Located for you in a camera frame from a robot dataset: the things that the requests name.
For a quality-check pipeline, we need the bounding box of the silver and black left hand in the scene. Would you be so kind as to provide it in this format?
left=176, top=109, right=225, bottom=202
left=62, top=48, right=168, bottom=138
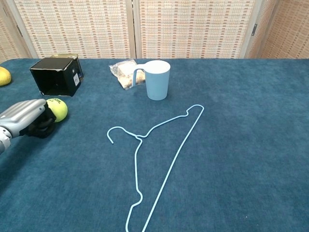
left=0, top=98, right=57, bottom=139

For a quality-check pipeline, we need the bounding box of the yellow tennis ball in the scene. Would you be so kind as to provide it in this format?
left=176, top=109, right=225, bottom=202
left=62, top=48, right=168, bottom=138
left=46, top=97, right=69, bottom=123

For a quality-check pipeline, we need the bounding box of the black open cardboard box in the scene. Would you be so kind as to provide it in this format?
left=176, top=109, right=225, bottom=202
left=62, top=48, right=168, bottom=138
left=29, top=57, right=81, bottom=97

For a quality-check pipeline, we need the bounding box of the yellow lemon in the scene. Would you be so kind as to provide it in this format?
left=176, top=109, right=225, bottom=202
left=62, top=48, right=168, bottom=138
left=0, top=67, right=12, bottom=87

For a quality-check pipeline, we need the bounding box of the clear plastic snack bag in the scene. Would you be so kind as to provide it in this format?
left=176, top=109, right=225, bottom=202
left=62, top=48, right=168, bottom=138
left=109, top=58, right=147, bottom=91

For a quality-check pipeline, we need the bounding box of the light blue plastic mug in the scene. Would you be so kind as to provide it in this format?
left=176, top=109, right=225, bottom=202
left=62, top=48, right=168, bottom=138
left=131, top=60, right=171, bottom=101

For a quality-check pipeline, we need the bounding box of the woven folding screen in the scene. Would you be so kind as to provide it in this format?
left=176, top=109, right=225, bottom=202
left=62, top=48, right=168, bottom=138
left=0, top=0, right=309, bottom=60

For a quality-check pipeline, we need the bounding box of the blue carpet table cover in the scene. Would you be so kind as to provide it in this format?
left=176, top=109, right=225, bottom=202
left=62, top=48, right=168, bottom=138
left=0, top=57, right=309, bottom=232

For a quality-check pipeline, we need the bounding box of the light blue wire hanger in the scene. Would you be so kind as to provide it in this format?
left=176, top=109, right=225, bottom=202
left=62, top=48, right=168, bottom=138
left=106, top=104, right=205, bottom=232

